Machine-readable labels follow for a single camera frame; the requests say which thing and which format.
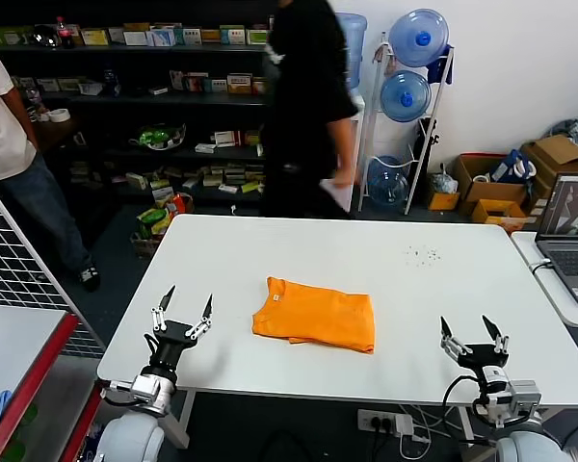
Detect person in black clothes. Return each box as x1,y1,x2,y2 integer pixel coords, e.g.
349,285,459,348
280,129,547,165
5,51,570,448
258,0,360,220

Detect grey open laptop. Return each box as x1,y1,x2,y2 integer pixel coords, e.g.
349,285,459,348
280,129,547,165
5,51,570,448
534,172,578,308

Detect green snack bag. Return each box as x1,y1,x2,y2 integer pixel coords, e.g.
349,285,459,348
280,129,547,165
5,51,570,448
135,207,172,237

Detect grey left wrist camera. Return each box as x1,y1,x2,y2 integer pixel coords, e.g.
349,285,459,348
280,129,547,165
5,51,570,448
129,373,174,415

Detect small orange carton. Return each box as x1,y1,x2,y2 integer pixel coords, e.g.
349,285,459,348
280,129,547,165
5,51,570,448
426,190,461,211

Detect dark brown wooden desk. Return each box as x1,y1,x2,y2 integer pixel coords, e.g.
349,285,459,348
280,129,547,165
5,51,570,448
36,115,86,167

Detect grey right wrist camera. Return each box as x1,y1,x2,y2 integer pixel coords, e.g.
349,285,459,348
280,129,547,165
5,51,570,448
508,379,543,420

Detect person in white shirt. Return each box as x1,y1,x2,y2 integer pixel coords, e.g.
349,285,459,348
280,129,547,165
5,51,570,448
0,33,101,294

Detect black shelf unit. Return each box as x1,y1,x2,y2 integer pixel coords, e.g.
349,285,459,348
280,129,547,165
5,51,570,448
0,0,280,209

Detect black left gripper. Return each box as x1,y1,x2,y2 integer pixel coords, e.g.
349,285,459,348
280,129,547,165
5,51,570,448
146,285,214,381

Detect cola bottle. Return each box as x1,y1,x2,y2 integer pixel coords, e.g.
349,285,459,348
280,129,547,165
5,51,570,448
53,15,74,50

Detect red striped white box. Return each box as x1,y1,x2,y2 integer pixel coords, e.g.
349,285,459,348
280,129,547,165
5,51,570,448
213,129,242,148

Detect yellow cardboard box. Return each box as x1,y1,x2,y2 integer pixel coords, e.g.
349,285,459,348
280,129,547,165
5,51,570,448
471,197,529,225

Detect large white table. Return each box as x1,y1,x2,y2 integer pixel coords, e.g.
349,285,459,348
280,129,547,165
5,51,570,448
96,214,578,451

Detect black stand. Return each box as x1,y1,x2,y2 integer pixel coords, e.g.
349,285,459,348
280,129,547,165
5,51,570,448
411,115,439,174

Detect orange t-shirt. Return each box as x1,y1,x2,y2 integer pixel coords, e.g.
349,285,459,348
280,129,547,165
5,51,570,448
250,275,377,355

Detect blue white tote bag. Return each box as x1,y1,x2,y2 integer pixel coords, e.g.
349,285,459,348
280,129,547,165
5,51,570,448
488,147,537,183

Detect white wire grid panel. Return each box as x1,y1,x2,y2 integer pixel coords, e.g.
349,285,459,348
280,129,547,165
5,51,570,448
0,175,105,360

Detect white power strip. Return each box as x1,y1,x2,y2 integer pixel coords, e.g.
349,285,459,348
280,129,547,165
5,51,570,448
356,408,414,437

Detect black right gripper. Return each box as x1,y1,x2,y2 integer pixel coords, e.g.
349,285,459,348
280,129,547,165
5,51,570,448
440,315,511,381

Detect dark blue hanging cloth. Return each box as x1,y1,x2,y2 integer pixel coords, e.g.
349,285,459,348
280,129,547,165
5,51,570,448
424,42,455,84

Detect orange snack bag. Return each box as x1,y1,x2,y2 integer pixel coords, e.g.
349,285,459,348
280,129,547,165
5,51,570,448
166,192,196,216

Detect blue water jug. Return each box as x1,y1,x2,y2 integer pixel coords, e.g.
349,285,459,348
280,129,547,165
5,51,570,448
379,69,433,122
366,155,410,209
336,13,368,90
388,8,450,68

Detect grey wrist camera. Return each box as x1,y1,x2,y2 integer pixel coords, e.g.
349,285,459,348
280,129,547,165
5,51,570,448
129,373,174,415
508,379,543,420

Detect red framed white cart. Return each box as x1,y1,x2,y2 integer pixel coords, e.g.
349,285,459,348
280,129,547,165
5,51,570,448
0,303,144,462

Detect scattered small debris specks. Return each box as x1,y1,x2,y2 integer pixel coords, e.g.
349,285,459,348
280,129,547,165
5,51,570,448
407,244,442,265

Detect white metal jug rack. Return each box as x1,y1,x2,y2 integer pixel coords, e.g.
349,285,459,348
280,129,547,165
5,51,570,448
357,31,455,216

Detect green striped white box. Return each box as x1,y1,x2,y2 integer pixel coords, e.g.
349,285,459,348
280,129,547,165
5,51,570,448
219,24,246,45

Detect cardboard snack crate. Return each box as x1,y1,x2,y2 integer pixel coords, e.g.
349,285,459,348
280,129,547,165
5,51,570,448
129,229,165,260

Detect grey plastic bag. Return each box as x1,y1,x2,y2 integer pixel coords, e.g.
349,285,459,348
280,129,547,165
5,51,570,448
431,163,459,193

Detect shiny dark bowl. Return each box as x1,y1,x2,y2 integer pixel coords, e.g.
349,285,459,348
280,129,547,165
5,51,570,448
31,22,59,48

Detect large tan cardboard box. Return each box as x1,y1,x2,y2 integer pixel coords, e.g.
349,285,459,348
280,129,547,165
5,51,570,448
518,133,578,213

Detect bowl of green snacks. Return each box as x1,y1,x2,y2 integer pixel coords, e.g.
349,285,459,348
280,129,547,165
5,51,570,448
127,122,187,151

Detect large green carton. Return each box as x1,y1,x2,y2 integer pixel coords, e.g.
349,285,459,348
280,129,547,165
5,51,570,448
0,26,33,47

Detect yellow banded white box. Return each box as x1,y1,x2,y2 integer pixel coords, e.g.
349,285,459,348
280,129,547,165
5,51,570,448
225,72,252,95

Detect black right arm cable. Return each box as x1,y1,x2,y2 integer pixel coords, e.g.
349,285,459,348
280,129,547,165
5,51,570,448
442,374,487,427

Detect blue plastic bottle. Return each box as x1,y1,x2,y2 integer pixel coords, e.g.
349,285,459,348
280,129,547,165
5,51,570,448
100,62,121,97

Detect open brown cardboard box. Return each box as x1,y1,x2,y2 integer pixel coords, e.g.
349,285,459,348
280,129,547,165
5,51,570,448
451,152,529,216

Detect yellow white medicine box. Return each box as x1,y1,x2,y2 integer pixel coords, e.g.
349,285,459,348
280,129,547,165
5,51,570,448
79,27,111,47

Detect blue white medicine box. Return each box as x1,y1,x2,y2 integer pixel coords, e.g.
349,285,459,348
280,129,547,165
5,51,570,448
148,27,177,47

